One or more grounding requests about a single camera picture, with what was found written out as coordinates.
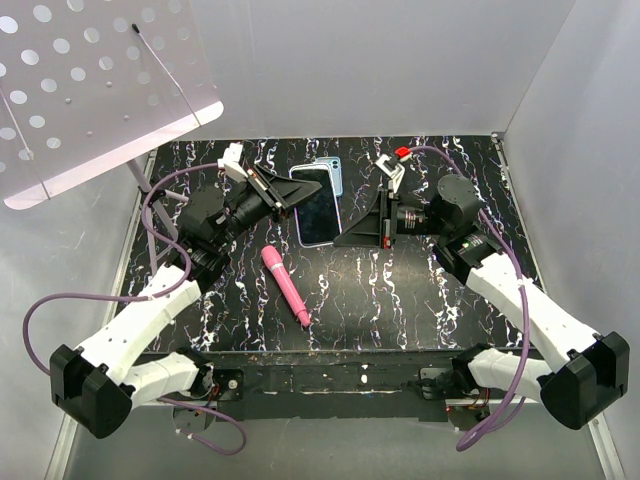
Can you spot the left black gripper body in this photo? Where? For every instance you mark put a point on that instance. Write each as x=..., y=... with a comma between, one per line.
x=253, y=206

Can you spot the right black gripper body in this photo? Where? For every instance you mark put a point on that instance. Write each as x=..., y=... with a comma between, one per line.
x=411, y=219

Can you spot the phone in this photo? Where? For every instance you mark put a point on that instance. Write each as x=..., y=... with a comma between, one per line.
x=317, y=219
x=335, y=167

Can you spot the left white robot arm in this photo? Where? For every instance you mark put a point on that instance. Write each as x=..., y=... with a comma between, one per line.
x=100, y=382

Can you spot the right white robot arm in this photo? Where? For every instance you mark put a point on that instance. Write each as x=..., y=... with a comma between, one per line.
x=580, y=372

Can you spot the pink marker pen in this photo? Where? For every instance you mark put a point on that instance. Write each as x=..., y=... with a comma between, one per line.
x=274, y=263

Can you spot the perforated white music stand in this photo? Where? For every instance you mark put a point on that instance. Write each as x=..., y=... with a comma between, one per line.
x=87, y=86

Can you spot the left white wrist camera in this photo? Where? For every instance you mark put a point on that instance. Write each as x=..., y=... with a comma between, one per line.
x=229, y=163

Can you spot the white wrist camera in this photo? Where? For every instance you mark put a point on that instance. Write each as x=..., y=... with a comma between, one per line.
x=393, y=167
x=229, y=163

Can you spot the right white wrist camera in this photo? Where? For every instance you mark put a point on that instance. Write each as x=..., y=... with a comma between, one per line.
x=393, y=167

